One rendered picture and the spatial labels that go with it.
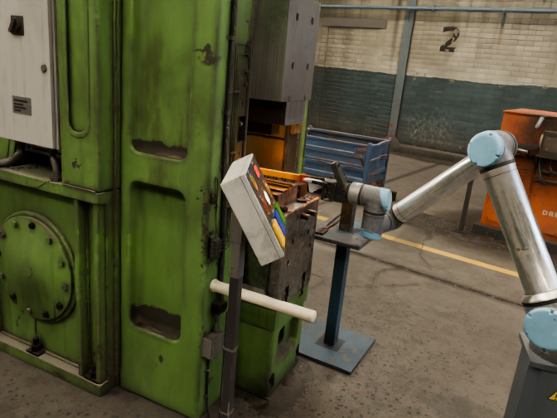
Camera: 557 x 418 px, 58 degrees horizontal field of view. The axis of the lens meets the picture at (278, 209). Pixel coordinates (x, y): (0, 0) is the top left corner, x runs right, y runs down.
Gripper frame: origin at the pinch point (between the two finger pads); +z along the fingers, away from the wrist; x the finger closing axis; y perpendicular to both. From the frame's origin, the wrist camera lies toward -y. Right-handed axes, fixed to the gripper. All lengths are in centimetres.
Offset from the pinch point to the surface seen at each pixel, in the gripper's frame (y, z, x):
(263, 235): 3, -16, -70
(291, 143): -8.4, 21.3, 27.5
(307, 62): -47.3, 8.0, 3.6
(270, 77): -40.2, 13.4, -17.8
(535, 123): -16, -90, 334
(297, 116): -25.2, 7.6, -1.1
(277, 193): 7.0, 8.5, -10.3
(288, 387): 104, -4, -1
